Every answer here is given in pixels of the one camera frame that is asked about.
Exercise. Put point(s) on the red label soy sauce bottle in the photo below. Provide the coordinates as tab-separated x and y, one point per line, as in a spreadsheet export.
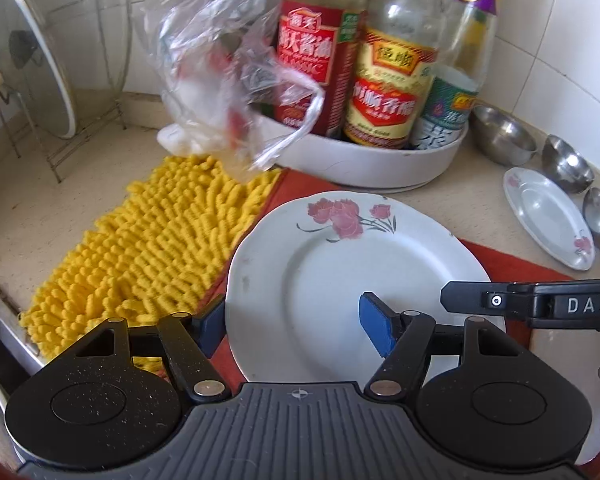
310	50

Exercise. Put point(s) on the small floral white plate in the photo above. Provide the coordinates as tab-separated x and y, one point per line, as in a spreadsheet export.
545	210

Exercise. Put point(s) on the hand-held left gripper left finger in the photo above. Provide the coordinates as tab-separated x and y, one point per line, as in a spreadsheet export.
211	327

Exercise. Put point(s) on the large floral white plate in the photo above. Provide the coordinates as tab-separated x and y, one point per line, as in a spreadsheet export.
305	280

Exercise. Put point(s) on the purple cap clear bottle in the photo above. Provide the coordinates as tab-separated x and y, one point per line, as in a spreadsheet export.
450	95

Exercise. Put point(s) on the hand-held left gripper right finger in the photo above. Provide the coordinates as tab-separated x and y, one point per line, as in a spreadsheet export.
377	327

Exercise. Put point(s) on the white round bottle tray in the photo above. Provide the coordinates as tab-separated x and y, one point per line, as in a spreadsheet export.
380	165

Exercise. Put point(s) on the white rimmed glass pot lid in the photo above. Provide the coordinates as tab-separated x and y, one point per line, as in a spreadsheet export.
20	85

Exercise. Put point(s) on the clear glass pot lid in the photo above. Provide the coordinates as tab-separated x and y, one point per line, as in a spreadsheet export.
105	20

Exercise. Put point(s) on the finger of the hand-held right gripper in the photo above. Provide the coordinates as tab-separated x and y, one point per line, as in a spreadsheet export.
475	300

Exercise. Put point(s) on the red cloth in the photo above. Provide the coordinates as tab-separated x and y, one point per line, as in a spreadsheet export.
505	265

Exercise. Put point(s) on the large steel bowl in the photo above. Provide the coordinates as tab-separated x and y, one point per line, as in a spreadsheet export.
505	135

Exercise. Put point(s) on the yellow chenille mat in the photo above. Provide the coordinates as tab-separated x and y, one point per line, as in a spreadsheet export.
145	250

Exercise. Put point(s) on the yellow red label vinegar bottle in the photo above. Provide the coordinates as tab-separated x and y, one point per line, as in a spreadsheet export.
390	95

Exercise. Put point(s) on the clear plastic bag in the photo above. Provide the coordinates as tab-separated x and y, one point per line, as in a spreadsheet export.
205	60

